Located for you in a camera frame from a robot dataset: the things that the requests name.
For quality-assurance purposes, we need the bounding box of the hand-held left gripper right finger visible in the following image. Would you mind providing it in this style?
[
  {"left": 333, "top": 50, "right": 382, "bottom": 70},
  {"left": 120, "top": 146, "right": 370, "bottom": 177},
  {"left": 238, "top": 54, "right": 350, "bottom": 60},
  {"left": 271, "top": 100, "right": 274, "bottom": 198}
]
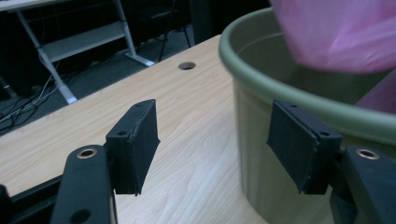
[{"left": 266, "top": 100, "right": 344, "bottom": 195}]

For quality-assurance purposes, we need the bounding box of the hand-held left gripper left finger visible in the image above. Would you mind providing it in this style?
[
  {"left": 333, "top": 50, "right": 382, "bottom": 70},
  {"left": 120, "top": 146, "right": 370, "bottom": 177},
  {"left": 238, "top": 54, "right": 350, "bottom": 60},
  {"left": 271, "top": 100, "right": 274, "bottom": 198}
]
[{"left": 106, "top": 99, "right": 162, "bottom": 196}]

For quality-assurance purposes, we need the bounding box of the green plastic bucket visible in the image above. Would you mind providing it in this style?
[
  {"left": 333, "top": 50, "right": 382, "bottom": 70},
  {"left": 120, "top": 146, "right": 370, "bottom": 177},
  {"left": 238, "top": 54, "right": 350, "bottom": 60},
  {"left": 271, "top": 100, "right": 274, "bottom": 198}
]
[{"left": 219, "top": 7, "right": 396, "bottom": 224}]

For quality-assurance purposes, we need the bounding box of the pink plastic bag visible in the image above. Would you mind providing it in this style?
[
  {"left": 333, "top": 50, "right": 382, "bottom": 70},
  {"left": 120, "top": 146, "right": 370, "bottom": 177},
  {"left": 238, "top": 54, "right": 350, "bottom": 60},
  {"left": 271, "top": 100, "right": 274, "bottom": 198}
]
[{"left": 270, "top": 0, "right": 396, "bottom": 115}]

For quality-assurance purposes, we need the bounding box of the black tripod stand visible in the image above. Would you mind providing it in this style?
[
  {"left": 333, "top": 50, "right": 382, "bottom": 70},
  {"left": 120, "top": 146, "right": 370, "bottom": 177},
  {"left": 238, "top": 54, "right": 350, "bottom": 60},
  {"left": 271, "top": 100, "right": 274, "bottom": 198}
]
[{"left": 136, "top": 6, "right": 192, "bottom": 63}]

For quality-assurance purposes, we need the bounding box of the grey column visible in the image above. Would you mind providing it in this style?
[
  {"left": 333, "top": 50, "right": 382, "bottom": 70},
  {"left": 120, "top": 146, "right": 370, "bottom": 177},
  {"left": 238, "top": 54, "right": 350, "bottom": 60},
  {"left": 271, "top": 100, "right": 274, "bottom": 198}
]
[{"left": 190, "top": 0, "right": 219, "bottom": 48}]

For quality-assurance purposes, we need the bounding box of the white metal desk frame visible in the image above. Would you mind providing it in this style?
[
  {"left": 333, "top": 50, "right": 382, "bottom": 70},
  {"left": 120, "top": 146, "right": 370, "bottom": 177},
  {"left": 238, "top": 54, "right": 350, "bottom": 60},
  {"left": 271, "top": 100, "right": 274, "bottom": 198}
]
[{"left": 0, "top": 0, "right": 156, "bottom": 105}]

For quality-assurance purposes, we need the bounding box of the bundle of floor cables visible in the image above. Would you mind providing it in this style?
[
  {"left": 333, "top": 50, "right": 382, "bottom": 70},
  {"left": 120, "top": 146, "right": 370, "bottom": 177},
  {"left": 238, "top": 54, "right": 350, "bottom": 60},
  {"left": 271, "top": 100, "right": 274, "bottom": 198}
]
[{"left": 0, "top": 62, "right": 62, "bottom": 136}]

